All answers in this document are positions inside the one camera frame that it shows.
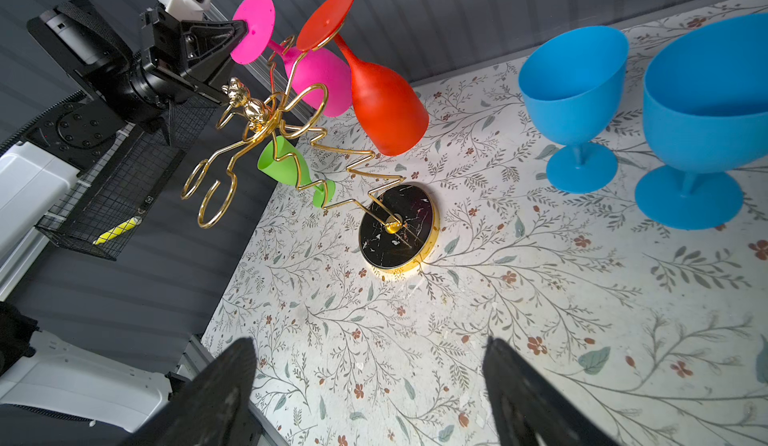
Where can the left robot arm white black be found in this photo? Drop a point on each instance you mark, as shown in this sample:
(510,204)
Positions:
(85,169)

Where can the blue wine glass front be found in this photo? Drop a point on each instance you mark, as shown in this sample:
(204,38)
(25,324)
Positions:
(572,88)

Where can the black wire mesh basket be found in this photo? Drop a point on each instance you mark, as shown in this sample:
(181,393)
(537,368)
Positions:
(125,183)

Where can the blue wine glass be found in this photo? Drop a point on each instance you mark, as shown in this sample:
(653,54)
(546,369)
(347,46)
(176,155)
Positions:
(704,114)
(572,88)

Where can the red wine glass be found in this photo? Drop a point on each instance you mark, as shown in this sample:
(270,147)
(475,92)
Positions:
(385,105)

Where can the lime green wine glass front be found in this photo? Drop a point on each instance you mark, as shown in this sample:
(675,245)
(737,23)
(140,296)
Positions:
(284,163)

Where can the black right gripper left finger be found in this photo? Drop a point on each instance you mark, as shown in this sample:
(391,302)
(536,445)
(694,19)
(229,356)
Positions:
(213,409)

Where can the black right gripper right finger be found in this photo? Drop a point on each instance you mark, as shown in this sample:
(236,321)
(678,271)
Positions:
(527,409)

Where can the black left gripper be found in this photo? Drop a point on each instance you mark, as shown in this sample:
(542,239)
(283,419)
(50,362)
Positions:
(168,62)

